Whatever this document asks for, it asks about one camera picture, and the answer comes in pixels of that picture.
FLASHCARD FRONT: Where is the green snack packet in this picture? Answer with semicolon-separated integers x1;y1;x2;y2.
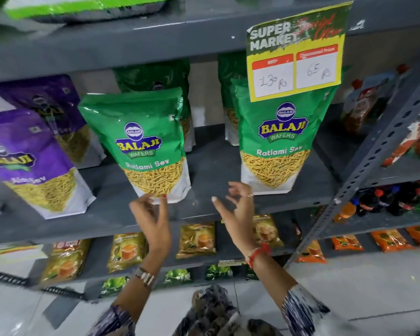
217;52;248;147
112;60;196;153
78;87;192;204
230;77;341;196

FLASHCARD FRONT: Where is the person's right forearm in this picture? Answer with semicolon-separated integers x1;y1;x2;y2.
247;252;303;303

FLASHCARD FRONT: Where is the yellow tea packet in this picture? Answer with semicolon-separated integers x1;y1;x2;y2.
252;215;285;249
176;222;217;259
39;239;92;287
107;232;149;274

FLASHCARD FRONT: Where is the row of dark drink bottles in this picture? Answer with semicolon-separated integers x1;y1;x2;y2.
333;178;420;224

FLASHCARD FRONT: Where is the person's left hand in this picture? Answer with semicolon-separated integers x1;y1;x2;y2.
129;194;172;257

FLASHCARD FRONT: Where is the green white flat packet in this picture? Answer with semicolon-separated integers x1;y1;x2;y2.
3;0;177;24

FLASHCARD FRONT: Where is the person's right hand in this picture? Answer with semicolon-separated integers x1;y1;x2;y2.
211;181;264;256

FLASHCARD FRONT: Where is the grey perforated shelf rack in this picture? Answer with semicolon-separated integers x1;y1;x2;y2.
283;45;420;270

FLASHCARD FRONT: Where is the blue white patterned garment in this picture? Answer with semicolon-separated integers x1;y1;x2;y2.
87;283;338;336

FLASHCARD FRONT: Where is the purple snack packet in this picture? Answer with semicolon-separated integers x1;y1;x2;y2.
0;108;97;220
0;74;106;170

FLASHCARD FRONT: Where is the silver wrist bracelet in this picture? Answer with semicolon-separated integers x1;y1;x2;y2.
133;267;157;288

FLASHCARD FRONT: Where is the red capped sauce pouch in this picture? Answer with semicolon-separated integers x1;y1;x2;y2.
342;63;411;135

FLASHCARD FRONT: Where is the grey metal shelf rack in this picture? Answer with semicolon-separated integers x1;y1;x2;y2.
0;0;420;329

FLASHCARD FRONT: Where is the yellow green price sign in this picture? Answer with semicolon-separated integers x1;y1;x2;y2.
246;1;354;103

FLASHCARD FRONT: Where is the person's left forearm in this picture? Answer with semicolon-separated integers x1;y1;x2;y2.
115;255;167;323

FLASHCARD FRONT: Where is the red wrist thread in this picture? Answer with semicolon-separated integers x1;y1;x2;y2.
245;243;271;270

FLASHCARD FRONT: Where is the tomato print sauce pouch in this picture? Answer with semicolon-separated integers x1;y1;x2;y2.
381;109;420;168

